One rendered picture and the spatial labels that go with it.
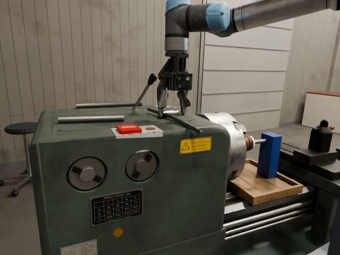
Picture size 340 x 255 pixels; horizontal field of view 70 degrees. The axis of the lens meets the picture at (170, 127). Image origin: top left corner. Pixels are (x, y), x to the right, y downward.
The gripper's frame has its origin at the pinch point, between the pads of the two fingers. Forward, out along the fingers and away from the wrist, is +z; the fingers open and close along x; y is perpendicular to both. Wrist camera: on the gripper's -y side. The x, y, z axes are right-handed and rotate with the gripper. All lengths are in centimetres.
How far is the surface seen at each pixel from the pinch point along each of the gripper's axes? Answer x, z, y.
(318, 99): 531, 58, -320
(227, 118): 28.3, 5.2, -6.0
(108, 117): -21.5, 0.6, -2.2
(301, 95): 530, 55, -365
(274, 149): 60, 23, -8
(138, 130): -16.1, 1.3, 13.5
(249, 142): 43.5, 18.2, -8.1
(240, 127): 33.9, 8.8, -3.8
